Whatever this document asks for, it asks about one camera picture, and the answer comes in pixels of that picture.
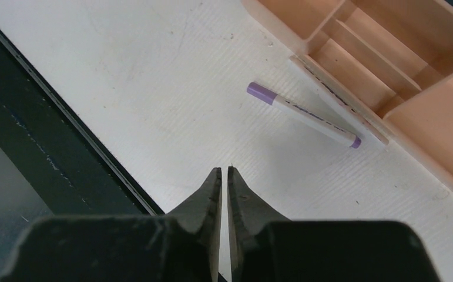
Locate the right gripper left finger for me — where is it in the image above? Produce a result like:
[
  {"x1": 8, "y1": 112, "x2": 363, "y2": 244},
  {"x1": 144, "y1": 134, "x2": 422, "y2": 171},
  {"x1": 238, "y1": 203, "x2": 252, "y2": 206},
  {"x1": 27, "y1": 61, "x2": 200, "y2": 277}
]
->
[{"x1": 0, "y1": 167, "x2": 222, "y2": 281}]

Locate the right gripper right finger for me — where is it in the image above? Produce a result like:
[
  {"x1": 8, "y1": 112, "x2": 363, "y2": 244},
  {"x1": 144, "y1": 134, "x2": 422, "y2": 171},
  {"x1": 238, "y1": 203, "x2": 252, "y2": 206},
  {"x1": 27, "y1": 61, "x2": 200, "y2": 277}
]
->
[{"x1": 227, "y1": 167, "x2": 440, "y2": 281}]

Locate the thin white pen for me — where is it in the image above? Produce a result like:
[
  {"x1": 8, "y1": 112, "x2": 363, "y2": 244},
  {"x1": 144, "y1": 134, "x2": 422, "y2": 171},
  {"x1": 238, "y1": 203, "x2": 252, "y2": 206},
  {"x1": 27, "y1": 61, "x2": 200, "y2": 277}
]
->
[{"x1": 289, "y1": 55, "x2": 389, "y2": 146}]

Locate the peach plastic file rack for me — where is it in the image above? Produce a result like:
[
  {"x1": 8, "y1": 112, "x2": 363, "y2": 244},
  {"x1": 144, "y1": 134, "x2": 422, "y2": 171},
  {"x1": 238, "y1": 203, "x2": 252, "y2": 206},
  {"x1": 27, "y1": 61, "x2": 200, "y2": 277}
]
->
[{"x1": 243, "y1": 1, "x2": 453, "y2": 192}]

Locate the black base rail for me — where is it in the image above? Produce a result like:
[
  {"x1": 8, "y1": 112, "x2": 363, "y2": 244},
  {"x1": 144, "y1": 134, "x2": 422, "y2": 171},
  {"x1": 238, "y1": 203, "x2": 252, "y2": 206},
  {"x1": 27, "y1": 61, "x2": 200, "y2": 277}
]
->
[{"x1": 0, "y1": 31, "x2": 162, "y2": 273}]

